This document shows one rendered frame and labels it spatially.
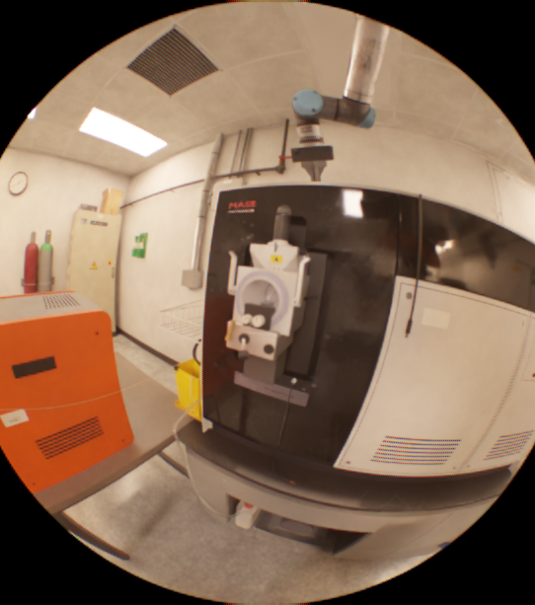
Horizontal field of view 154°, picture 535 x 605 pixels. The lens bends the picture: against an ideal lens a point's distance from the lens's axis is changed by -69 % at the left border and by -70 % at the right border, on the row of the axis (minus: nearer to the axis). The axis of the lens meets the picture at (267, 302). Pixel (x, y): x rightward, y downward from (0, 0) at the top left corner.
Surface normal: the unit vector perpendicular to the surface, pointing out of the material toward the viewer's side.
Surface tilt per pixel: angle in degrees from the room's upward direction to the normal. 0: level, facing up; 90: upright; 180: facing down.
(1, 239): 90
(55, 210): 90
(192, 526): 0
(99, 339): 90
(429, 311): 90
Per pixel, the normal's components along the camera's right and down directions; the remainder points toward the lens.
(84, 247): 0.91, 0.17
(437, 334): -0.39, 0.08
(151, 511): 0.12, -0.98
